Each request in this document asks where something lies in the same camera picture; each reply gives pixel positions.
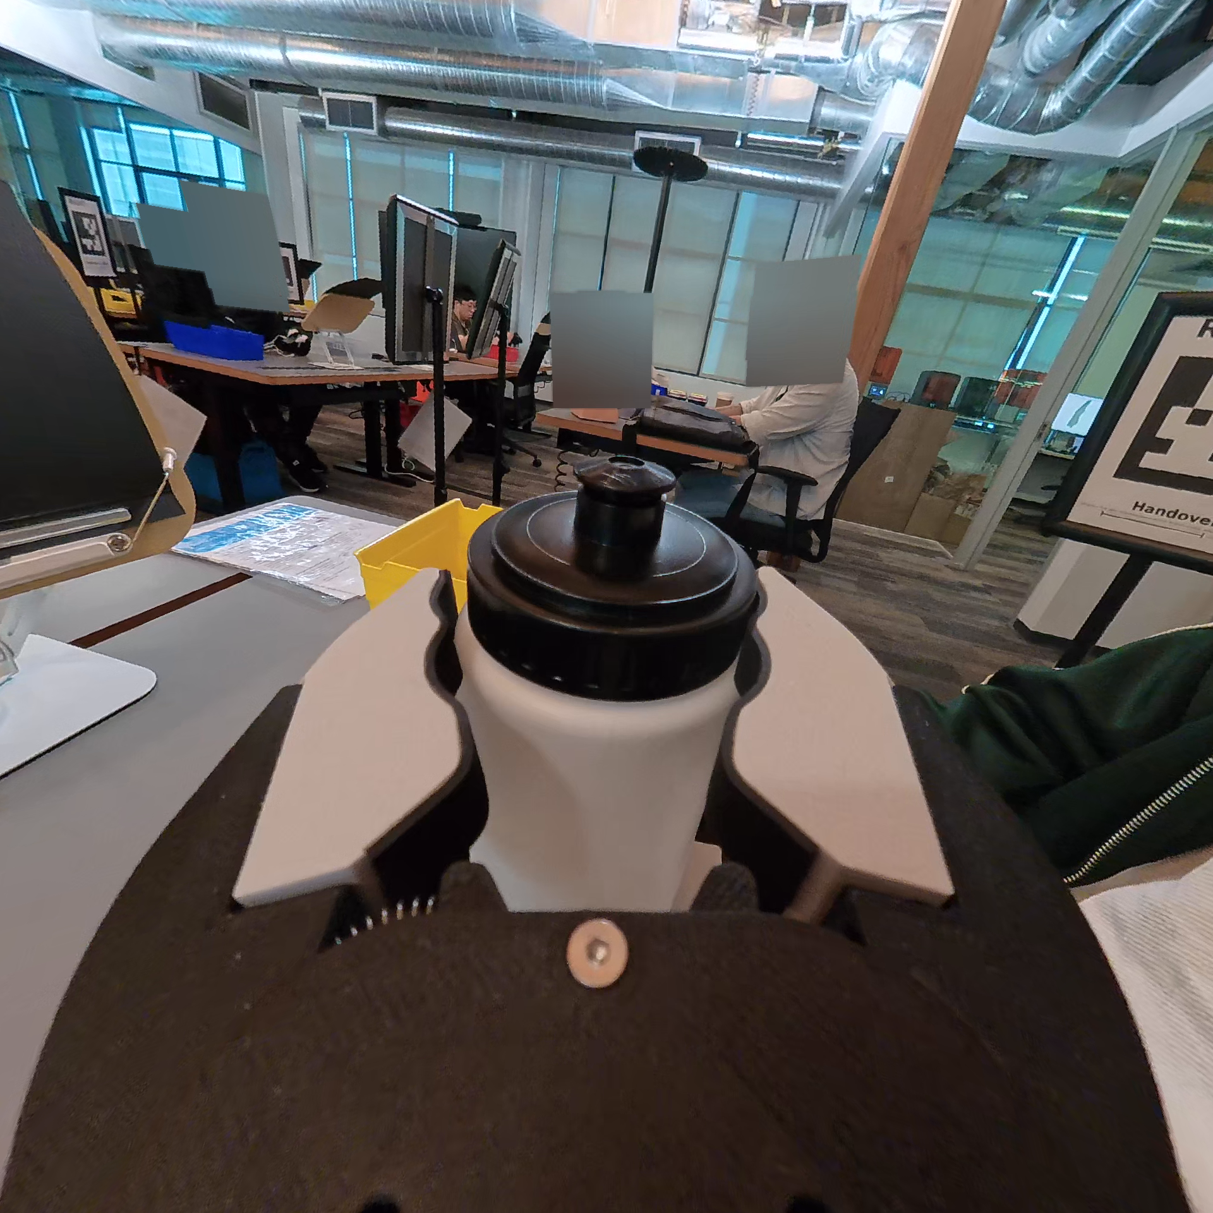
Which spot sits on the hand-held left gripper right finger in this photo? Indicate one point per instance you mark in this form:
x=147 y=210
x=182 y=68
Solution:
x=835 y=757

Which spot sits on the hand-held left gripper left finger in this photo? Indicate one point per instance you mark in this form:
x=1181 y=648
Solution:
x=361 y=757

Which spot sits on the yellow plastic bin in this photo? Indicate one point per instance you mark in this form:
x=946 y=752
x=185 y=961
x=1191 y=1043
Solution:
x=417 y=559

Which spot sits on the grey desk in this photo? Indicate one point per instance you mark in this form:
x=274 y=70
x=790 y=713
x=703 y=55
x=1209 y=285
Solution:
x=143 y=805

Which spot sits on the laminated paper sheet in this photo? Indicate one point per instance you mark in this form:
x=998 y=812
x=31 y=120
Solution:
x=284 y=545

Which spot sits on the brown cardboard box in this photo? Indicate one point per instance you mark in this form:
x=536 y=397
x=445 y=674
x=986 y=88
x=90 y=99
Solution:
x=900 y=474

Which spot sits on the black office chair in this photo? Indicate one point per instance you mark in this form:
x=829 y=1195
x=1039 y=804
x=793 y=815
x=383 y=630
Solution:
x=858 y=454

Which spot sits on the black bag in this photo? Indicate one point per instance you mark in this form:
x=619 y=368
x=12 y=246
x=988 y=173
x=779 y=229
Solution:
x=692 y=426

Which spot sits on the white garment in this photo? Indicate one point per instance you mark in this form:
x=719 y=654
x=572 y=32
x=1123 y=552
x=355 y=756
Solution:
x=1156 y=995

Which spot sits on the blue plastic bin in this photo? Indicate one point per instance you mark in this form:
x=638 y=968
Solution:
x=213 y=342

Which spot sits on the framed marker sign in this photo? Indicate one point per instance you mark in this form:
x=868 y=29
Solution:
x=1156 y=446
x=90 y=232

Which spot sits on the cardboard sheet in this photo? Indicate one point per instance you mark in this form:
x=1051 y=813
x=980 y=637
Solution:
x=337 y=307

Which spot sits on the black monitor with white stand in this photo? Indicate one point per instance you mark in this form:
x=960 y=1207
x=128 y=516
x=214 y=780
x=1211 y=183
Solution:
x=58 y=398

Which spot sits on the black office monitor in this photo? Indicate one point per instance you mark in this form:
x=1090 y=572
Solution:
x=413 y=284
x=492 y=293

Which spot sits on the black pole stand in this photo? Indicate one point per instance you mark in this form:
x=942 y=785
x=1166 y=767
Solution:
x=664 y=218

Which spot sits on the wooden post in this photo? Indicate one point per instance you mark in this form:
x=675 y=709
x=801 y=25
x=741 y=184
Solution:
x=920 y=189

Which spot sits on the silver air duct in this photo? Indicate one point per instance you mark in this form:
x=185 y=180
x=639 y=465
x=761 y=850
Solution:
x=427 y=57
x=1043 y=66

